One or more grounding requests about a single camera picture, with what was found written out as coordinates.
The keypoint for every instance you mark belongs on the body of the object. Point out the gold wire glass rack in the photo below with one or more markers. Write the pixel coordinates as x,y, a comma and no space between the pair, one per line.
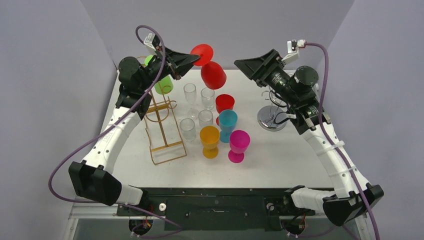
166,143

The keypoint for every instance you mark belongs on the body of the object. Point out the cyan plastic wine glass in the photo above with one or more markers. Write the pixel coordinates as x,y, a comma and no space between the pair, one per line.
227,123

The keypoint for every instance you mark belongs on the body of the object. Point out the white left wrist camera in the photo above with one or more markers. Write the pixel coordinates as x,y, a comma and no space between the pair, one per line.
153,44

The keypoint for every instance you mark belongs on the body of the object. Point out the red plastic wine glass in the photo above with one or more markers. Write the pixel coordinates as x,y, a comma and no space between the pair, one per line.
212,73
224,102

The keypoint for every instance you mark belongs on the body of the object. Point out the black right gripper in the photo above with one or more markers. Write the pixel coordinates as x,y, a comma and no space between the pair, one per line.
269,70

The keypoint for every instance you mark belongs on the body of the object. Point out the orange plastic wine glass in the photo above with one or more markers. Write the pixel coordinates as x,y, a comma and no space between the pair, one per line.
209,138

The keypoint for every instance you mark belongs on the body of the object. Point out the chrome round glass rack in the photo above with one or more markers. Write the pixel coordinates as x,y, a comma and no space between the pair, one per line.
271,114

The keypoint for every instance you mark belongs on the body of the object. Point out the clear glass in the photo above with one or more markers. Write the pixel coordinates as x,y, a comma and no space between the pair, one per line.
207,98
205,118
188,129

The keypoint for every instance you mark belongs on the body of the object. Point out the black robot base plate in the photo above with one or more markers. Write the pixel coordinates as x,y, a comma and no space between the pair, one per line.
222,209

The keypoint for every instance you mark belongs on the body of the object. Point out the clear champagne flute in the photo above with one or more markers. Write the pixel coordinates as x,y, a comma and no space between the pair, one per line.
190,93

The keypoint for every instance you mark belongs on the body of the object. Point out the green plastic wine glass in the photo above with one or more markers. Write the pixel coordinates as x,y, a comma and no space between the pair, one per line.
164,86

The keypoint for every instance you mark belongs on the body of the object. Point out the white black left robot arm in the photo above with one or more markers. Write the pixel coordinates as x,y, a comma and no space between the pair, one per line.
92,178

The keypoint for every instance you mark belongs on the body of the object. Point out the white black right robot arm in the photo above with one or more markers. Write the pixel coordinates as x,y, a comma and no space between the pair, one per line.
352,193

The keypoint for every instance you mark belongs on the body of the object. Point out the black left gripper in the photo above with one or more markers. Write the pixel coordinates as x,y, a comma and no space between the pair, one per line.
179,63

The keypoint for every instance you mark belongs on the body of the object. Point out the magenta plastic wine glass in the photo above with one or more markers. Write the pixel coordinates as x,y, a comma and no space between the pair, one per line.
239,142

